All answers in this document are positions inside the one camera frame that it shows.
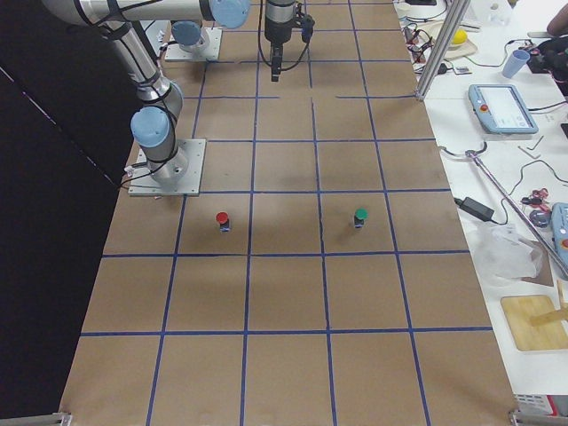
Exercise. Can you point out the black power adapter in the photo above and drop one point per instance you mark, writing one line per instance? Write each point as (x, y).
(475, 208)

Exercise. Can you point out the black wrist camera, arm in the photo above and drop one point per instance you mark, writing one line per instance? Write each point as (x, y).
(305, 22)

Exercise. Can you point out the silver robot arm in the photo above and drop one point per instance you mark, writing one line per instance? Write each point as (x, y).
(153, 126)
(233, 14)

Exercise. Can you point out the wooden cutting board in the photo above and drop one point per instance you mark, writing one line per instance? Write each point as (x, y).
(535, 323)

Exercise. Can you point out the red push button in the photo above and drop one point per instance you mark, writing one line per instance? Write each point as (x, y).
(223, 220)

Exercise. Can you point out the aluminium frame post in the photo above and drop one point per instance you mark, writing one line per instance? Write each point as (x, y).
(451, 23)

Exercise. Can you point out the blue teach pendant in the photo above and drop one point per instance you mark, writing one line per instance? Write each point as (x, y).
(558, 224)
(501, 110)

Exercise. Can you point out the light blue plastic cup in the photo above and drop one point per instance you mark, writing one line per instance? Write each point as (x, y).
(516, 60)

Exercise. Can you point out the metal rod with handle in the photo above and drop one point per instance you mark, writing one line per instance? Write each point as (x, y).
(474, 156)

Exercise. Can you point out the clear plastic bag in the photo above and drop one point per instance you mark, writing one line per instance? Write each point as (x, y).
(502, 256)

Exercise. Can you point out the green push button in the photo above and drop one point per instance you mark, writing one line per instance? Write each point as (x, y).
(360, 217)

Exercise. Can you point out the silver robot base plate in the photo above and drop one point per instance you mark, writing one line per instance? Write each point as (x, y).
(180, 176)

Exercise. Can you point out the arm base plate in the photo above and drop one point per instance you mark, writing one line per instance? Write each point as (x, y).
(187, 46)

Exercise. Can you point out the yellow lemon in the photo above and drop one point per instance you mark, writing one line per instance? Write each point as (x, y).
(460, 37)

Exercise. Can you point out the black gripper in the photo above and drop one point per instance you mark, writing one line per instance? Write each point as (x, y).
(277, 29)

